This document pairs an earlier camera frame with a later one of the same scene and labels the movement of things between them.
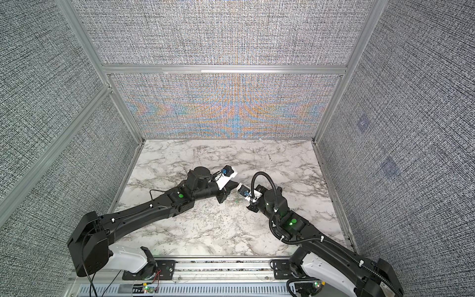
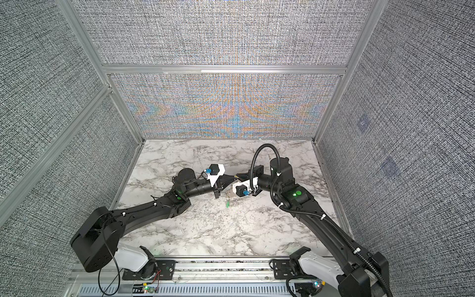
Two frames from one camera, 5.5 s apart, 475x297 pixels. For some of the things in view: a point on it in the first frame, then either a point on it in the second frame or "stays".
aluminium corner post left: x=75 y=19 stays
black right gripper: x=255 y=209 to x=256 y=172
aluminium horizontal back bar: x=224 y=69 stays
